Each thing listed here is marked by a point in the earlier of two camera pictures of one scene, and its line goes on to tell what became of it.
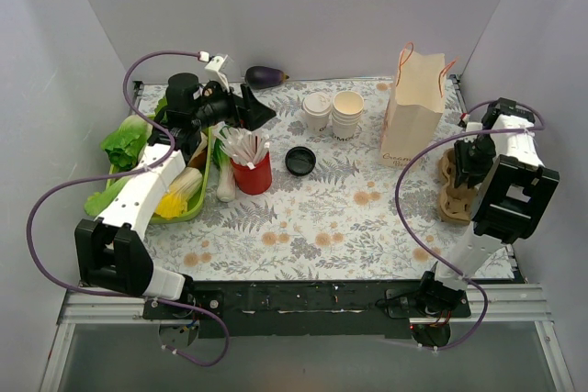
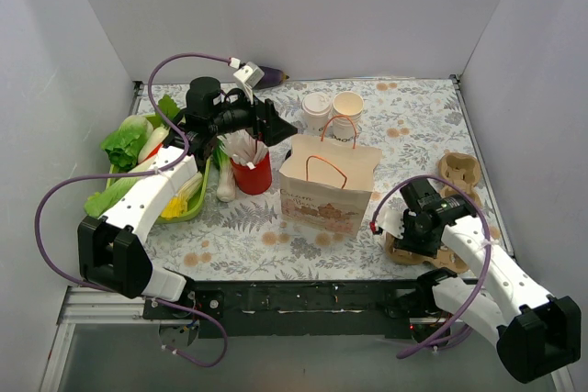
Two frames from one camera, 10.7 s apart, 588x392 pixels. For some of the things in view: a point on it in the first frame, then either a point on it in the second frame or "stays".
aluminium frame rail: (507, 303) stays
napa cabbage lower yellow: (185, 184) stays
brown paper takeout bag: (412, 117) → (327, 184)
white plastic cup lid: (317, 104) stays
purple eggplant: (264, 77) stays
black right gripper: (466, 176) → (414, 245)
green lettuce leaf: (124, 146) stays
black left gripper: (243, 105) → (265, 117)
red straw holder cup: (256, 181) stays
